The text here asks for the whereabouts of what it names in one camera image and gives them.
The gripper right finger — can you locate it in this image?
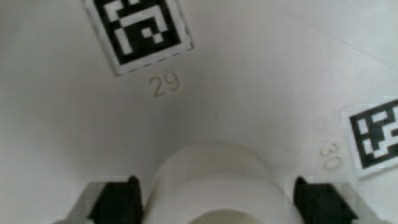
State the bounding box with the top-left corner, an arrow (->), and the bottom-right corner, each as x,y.
294,177 -> 359,224

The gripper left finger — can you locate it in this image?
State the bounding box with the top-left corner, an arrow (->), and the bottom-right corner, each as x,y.
52,174 -> 144,224

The white round table top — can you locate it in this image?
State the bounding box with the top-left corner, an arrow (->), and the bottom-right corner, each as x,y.
0,0 -> 398,224

